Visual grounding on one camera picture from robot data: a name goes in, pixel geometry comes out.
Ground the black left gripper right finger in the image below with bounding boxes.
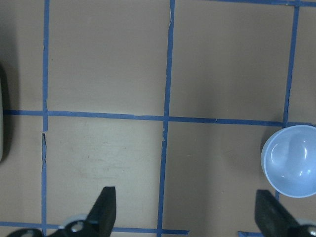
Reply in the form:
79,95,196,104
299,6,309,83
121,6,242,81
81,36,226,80
254,190,299,237

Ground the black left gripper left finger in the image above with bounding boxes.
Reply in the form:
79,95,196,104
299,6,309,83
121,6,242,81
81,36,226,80
86,187,116,237

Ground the blue bowl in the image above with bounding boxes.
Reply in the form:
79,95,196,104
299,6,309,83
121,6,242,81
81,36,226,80
261,125,316,198

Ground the cream and chrome toaster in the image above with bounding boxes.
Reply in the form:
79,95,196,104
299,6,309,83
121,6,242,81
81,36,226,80
0,85,4,161

